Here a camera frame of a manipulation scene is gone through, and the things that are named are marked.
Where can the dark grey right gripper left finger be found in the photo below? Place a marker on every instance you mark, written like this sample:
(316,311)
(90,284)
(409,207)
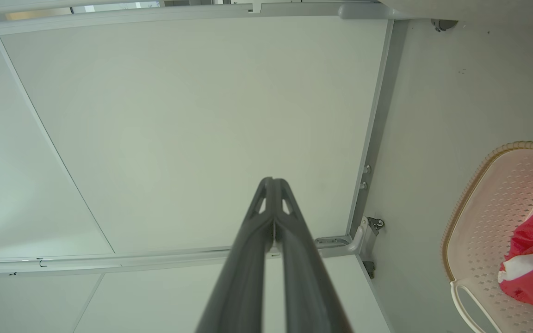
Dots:
(243,277)

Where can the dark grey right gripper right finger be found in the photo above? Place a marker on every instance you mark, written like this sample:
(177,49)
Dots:
(306,282)

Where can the silver hinge bracket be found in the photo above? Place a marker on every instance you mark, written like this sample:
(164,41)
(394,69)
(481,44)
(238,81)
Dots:
(369,233)

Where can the grey metal partition post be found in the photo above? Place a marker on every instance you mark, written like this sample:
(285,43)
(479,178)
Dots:
(377,120)

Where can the grey metal partition rail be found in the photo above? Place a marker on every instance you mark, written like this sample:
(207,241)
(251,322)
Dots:
(155,17)

